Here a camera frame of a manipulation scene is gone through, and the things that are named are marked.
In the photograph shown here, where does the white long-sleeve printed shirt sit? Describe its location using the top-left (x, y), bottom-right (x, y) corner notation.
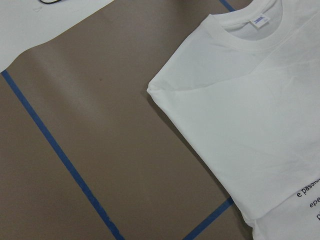
top-left (147, 0), bottom-right (320, 240)

